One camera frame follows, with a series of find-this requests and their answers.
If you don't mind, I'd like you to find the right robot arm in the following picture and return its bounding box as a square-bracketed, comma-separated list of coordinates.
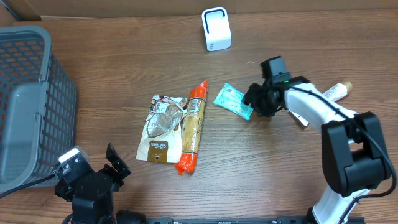
[243, 56, 397, 223]

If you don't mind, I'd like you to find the white tube with gold cap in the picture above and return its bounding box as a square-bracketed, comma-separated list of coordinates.
[284, 81, 356, 130]

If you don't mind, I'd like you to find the white barcode scanner stand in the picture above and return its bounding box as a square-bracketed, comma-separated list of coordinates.
[201, 7, 232, 52]

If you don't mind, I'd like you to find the beige brown snack pouch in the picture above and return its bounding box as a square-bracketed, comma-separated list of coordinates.
[136, 95, 188, 164]

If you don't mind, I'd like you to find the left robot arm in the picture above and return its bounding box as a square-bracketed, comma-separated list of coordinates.
[53, 144, 147, 224]

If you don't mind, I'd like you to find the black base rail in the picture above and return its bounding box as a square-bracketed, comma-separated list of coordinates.
[147, 216, 305, 224]

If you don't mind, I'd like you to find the teal snack packet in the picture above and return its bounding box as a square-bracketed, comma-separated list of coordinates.
[213, 83, 254, 121]

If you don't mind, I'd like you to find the orange spaghetti package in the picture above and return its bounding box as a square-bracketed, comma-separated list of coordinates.
[174, 80, 208, 175]

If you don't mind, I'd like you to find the grey plastic shopping basket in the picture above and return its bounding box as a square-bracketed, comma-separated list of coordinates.
[1, 26, 78, 192]

